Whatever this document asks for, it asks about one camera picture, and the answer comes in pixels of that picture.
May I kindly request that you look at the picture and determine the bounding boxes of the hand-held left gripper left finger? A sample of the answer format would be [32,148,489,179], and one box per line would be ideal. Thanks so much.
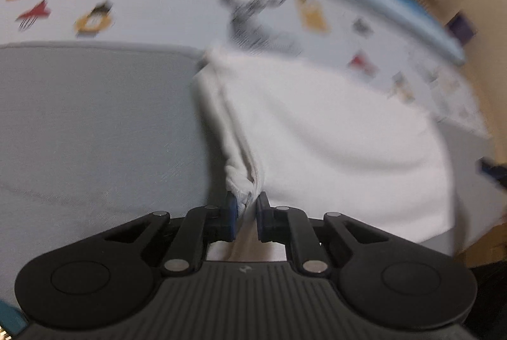
[104,191,238,277]

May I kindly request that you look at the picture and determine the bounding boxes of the grey woven mat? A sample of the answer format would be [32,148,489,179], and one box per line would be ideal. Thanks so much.
[0,42,496,257]

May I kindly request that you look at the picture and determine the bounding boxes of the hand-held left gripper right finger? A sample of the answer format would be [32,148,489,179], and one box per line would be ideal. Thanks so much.
[255,191,397,277]

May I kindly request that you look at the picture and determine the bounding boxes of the white t-shirt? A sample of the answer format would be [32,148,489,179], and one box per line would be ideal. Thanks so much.
[192,45,456,263]

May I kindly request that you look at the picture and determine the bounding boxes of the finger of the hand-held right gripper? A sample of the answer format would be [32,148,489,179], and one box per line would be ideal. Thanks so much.
[478,157,507,191]

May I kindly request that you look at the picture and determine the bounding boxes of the purple box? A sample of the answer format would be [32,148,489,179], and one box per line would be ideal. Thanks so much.
[447,13,477,46]

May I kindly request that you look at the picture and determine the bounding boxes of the teal object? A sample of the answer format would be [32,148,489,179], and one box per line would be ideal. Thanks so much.
[0,300,28,337]

